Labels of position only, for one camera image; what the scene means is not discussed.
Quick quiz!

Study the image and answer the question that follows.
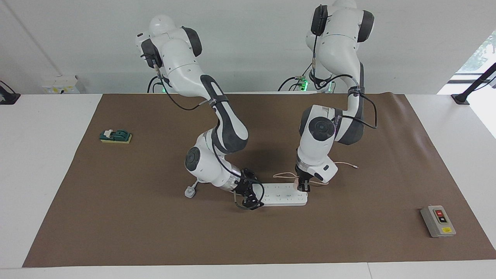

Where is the white power strip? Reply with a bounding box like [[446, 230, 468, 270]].
[[255, 183, 308, 207]]

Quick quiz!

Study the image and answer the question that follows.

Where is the pink charging cable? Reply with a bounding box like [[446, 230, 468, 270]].
[[273, 161, 359, 186]]

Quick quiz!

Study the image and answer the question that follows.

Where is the brown table mat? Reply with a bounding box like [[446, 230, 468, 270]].
[[22, 92, 496, 268]]

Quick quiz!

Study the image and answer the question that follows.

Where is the black slanted stand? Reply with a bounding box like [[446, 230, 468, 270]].
[[451, 62, 496, 105]]

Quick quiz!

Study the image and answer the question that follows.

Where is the window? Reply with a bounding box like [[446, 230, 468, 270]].
[[437, 30, 496, 96]]

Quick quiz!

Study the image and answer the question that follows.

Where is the white power cord with plug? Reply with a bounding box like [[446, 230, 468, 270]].
[[184, 178, 203, 199]]

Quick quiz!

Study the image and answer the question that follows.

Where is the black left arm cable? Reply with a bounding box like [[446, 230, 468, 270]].
[[310, 37, 379, 130]]

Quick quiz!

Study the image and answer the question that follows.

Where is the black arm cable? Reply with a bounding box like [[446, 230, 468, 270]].
[[153, 64, 257, 211], [310, 37, 379, 130]]

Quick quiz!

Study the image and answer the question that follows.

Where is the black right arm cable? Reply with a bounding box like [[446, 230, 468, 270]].
[[153, 64, 257, 211]]

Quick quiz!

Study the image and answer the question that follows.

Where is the grey on-off switch box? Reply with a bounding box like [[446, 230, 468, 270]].
[[420, 205, 457, 238]]

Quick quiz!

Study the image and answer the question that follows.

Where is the green knife switch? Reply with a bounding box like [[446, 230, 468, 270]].
[[99, 129, 133, 145]]

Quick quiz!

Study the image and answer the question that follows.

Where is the white wall socket box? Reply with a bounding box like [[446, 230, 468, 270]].
[[42, 75, 81, 95]]

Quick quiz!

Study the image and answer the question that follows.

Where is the black clamp mount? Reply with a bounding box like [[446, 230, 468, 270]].
[[0, 80, 21, 105]]

